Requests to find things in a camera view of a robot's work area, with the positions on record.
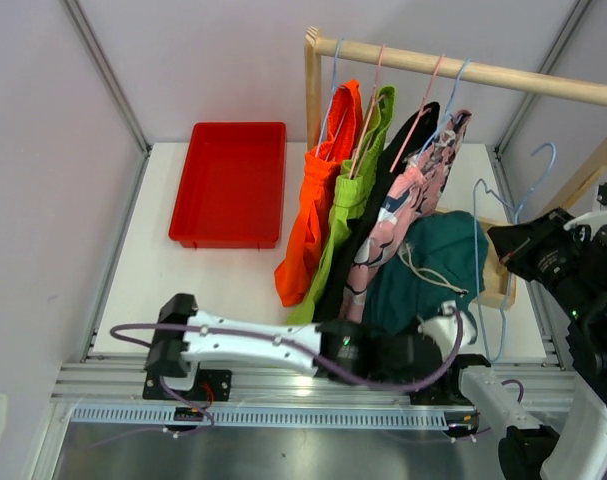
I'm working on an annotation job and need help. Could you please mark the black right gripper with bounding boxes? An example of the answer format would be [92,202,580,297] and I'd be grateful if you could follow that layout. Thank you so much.
[488,204,600,319]

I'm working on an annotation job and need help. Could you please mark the blue hanger of teal shorts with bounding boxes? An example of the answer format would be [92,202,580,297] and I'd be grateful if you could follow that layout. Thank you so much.
[471,142,558,364]

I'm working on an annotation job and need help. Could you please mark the teal drawstring shorts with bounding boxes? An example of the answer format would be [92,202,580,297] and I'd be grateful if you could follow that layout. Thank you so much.
[362,210,489,334]

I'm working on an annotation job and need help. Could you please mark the pink patterned shorts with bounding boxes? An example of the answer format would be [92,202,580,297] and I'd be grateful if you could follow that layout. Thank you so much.
[338,109,472,323]

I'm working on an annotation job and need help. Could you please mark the black shorts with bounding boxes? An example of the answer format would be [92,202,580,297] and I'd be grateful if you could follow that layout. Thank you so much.
[312,101,440,323]

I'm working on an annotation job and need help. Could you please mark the pink hanger of black shorts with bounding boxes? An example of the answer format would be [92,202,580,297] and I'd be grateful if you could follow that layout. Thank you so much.
[389,54,445,174]

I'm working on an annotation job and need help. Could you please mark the lime green shorts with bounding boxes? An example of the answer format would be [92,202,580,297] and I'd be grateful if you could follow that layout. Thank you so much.
[286,85,396,325]

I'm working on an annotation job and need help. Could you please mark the pink hanger of green shorts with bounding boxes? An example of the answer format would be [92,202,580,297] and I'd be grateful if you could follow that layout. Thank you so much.
[349,44,386,179]

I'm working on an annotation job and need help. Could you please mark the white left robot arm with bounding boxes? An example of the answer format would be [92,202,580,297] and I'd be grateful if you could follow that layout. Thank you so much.
[145,293,454,400]

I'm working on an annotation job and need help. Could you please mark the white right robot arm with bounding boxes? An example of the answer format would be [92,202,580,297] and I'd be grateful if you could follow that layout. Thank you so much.
[439,183,607,479]

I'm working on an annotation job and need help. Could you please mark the orange shorts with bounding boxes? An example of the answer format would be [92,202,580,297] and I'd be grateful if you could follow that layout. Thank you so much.
[274,79,363,307]

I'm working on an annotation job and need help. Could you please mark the blue hanger of orange shorts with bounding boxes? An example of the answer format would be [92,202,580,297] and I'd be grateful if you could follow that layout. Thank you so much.
[314,37,344,158]

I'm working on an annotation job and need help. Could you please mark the wooden clothes rack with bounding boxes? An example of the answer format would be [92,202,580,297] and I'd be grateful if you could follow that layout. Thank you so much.
[303,25,607,311]

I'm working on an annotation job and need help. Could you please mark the red plastic bin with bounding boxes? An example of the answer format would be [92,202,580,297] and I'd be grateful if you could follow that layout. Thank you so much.
[168,122,286,249]

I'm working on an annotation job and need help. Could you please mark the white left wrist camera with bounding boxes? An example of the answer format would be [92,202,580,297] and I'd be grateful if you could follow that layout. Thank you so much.
[418,300,477,355]

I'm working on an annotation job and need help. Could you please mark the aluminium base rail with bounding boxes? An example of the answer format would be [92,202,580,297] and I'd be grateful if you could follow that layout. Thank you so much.
[50,349,579,432]

